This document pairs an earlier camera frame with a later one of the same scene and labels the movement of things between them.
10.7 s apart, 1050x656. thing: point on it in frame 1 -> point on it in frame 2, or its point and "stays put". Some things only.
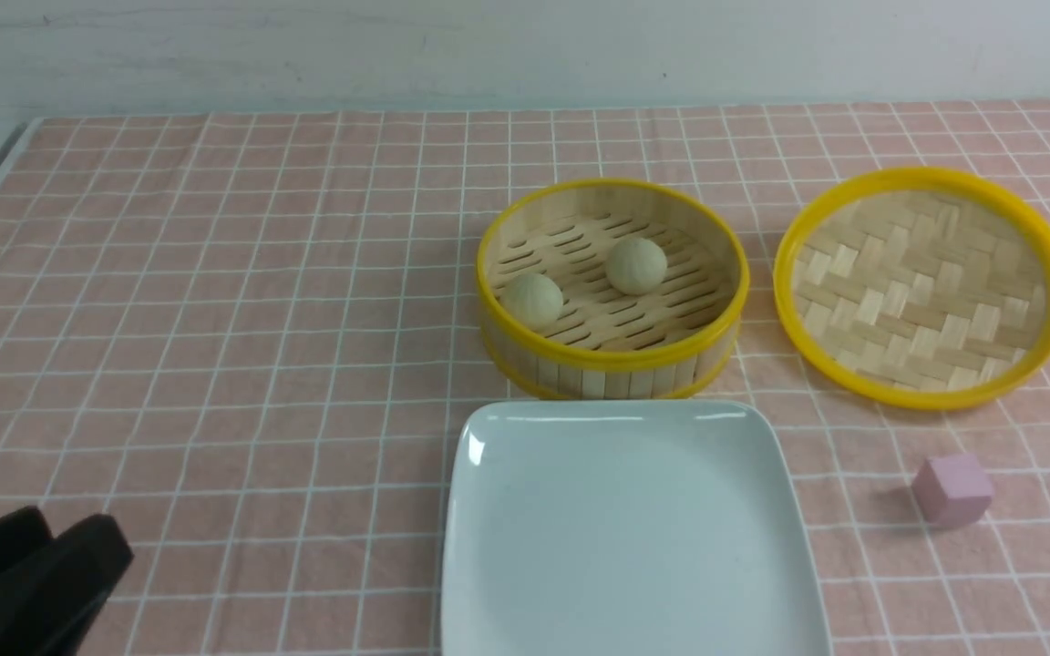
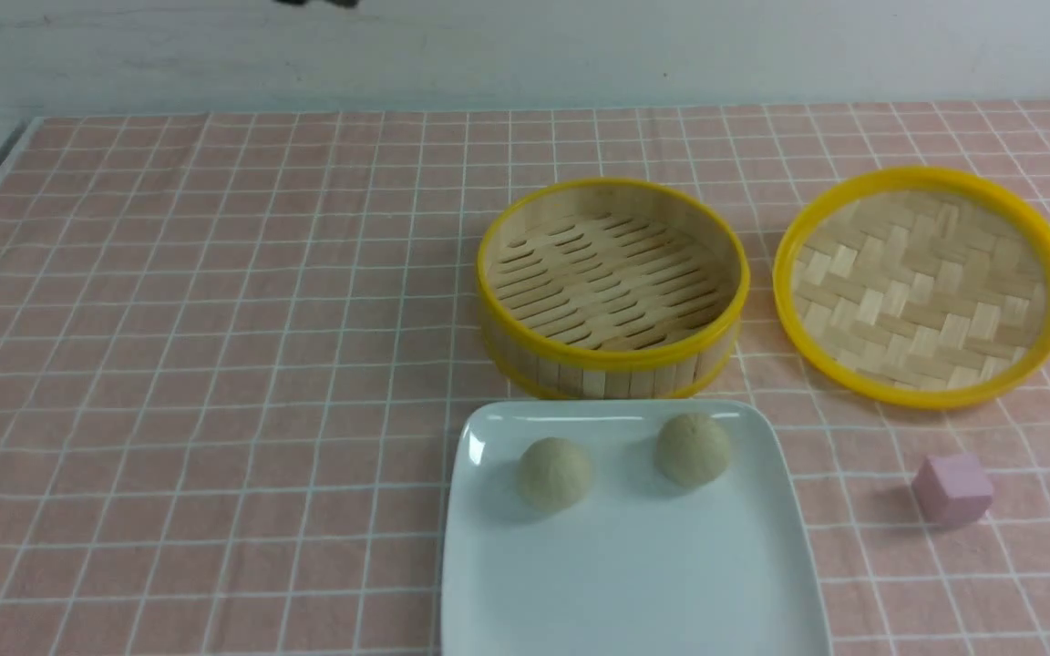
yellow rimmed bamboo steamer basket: x=611 y=289 stays put
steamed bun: x=635 y=266 -> x=693 y=449
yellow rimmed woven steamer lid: x=921 y=289 stays put
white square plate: x=627 y=527 stays put
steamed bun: x=530 y=301 -> x=552 y=474
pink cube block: x=954 y=490 stays put
